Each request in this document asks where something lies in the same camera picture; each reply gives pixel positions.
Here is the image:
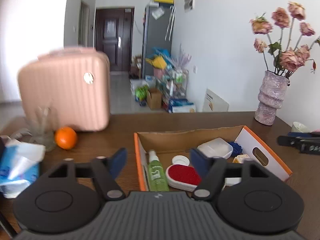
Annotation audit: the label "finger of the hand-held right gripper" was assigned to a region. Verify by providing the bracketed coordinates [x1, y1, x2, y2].
[277, 136, 320, 155]
[287, 132, 320, 138]

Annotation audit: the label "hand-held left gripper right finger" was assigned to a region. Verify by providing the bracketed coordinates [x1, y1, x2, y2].
[190, 149, 273, 201]

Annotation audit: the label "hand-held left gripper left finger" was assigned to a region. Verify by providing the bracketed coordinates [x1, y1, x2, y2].
[40, 148, 128, 202]

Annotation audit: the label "white ribbed cap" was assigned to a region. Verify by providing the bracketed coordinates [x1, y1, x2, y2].
[171, 155, 191, 168]

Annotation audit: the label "white red lint brush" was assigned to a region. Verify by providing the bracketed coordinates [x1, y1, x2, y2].
[165, 164, 203, 191]

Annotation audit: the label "white plastic box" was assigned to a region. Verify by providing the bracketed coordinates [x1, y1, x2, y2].
[197, 137, 234, 160]

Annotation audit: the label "white plastic piece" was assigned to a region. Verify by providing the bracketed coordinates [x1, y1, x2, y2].
[224, 177, 242, 187]

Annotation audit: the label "red cardboard box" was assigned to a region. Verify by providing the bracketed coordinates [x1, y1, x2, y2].
[133, 125, 293, 192]

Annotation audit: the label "blue round scalloped lid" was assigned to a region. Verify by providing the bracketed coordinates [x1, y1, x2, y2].
[228, 141, 243, 155]

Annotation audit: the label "small beige box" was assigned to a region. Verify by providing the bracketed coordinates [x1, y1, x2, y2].
[232, 154, 251, 165]

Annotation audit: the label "green spray bottle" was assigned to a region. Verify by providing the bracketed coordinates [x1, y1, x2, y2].
[147, 150, 170, 192]

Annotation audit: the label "pink textured vase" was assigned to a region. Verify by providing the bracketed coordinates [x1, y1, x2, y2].
[254, 70, 290, 126]

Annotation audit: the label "orange fruit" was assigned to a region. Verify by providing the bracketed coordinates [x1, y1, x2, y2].
[54, 126, 77, 150]

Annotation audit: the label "blue white carton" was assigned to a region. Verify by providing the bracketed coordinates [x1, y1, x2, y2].
[168, 99, 196, 113]

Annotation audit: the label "white board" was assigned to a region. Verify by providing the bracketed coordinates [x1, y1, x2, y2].
[202, 88, 230, 112]

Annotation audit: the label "brown cardboard carton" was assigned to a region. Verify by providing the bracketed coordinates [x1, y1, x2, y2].
[146, 88, 163, 110]

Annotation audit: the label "dried pink roses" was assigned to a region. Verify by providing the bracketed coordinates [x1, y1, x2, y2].
[249, 1, 320, 78]

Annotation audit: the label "clear glass cup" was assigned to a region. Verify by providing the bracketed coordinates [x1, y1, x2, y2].
[27, 106, 59, 152]

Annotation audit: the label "pink ribbed suitcase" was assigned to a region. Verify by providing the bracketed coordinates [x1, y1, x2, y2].
[17, 47, 111, 132]

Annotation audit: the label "pile of household items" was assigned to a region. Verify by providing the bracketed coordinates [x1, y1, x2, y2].
[145, 46, 193, 100]

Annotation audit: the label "blue tissue pack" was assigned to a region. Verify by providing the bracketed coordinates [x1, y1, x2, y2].
[0, 135, 46, 198]

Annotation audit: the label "dark brown entrance door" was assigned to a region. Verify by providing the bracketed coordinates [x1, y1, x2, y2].
[95, 7, 135, 72]

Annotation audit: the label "grey refrigerator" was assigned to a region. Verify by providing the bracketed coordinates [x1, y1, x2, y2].
[142, 3, 176, 79]

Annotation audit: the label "grey interior door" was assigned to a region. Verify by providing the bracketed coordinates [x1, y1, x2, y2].
[79, 0, 90, 47]

